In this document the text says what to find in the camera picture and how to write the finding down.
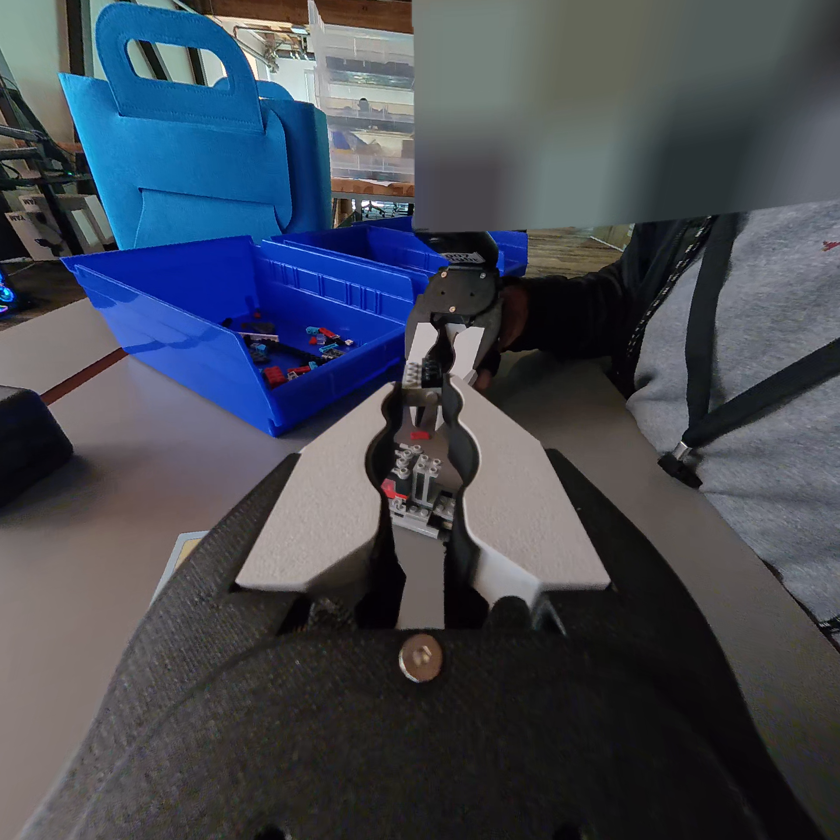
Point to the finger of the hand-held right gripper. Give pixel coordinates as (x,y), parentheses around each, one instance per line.
(469,351)
(423,344)

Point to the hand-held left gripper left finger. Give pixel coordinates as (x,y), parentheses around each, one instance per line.
(315,499)

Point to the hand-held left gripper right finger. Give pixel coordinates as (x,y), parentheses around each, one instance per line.
(525,499)

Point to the grey and black toy brick assembly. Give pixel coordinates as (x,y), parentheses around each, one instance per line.
(415,384)

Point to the grey toy brick model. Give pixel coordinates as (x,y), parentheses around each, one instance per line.
(420,505)

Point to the blue plastic bin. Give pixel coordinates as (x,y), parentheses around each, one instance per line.
(170,315)
(387,246)

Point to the grey desk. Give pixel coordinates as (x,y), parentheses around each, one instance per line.
(131,499)

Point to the person's right hand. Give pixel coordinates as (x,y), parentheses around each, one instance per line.
(513,315)

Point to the pile of loose toy bricks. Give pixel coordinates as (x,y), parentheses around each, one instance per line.
(275,374)

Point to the paper booklet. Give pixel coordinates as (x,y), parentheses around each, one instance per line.
(177,558)

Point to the clear plastic drawer stack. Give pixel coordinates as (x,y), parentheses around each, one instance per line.
(361,79)

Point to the black cube charger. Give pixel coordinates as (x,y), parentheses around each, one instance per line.
(26,446)

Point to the blue felt bag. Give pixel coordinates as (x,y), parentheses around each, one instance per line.
(197,157)

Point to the person's torso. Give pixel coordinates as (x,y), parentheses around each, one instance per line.
(774,295)

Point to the plain white box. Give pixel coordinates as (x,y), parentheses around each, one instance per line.
(88,223)

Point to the computer tower with glowing fans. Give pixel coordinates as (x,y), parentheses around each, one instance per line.
(5,289)

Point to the white box with black logo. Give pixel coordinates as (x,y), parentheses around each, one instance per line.
(36,226)

